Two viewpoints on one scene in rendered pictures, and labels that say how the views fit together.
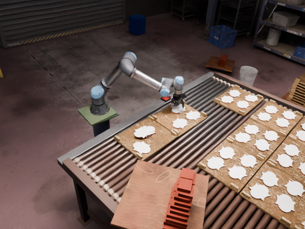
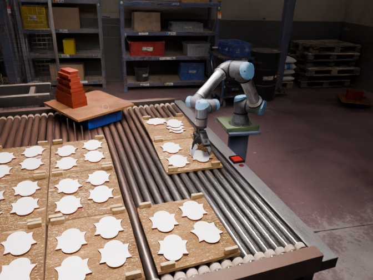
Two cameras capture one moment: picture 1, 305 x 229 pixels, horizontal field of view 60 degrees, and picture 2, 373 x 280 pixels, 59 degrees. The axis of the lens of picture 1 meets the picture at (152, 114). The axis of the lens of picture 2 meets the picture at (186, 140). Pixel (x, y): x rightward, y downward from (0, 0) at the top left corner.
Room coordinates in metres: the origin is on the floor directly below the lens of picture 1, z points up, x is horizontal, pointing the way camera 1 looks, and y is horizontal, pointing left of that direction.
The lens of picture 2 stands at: (2.81, -1.90, 1.92)
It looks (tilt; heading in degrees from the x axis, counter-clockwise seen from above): 26 degrees down; 118
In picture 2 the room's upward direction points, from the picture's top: 2 degrees clockwise
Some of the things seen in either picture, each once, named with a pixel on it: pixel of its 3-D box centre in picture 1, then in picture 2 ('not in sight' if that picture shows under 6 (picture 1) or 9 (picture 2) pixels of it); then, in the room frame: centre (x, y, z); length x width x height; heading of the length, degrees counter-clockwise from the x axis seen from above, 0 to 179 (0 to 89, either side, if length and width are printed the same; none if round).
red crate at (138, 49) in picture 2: not in sight; (146, 46); (-0.96, 3.41, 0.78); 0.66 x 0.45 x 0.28; 41
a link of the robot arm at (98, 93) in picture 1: (97, 94); (241, 103); (2.03, 0.51, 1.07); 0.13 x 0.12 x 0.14; 170
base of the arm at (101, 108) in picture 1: (99, 105); (240, 116); (2.02, 0.51, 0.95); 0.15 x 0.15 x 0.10
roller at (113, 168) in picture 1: (179, 122); (179, 156); (1.89, -0.26, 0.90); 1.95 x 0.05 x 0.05; 138
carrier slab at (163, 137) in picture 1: (145, 137); (169, 128); (1.63, 0.04, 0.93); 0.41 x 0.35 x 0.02; 137
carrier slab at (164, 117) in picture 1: (179, 117); (185, 154); (1.93, -0.25, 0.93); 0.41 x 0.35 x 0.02; 136
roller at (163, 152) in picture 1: (192, 130); (156, 159); (1.79, -0.37, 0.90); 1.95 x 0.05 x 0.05; 138
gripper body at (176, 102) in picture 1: (177, 98); (200, 133); (2.02, -0.22, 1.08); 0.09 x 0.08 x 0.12; 135
